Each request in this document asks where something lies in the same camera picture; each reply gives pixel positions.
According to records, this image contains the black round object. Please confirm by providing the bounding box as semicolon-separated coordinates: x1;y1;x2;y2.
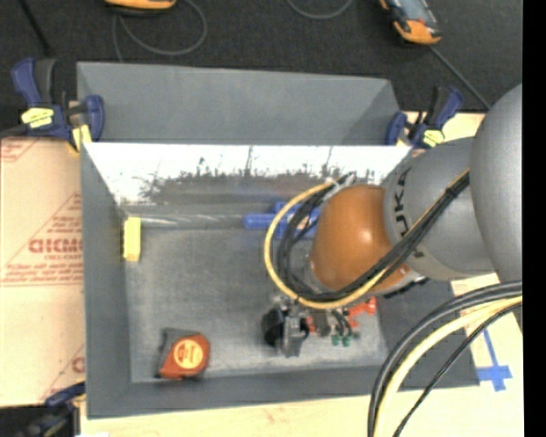
260;306;287;349

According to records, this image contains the orange plastic tool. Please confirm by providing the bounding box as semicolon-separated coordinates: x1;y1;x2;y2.
343;295;378;330

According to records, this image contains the grey metal bin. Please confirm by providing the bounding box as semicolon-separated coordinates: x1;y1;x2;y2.
76;61;480;418

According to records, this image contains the red and black tape measure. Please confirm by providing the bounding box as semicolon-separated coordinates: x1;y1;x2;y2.
157;328;212;381

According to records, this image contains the blue plastic tool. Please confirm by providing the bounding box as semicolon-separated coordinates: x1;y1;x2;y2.
242;200;322;241

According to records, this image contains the yellow sponge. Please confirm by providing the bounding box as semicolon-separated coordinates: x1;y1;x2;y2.
120;216;143;263

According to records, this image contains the brown cardboard board red print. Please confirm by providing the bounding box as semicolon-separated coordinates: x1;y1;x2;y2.
0;135;87;409

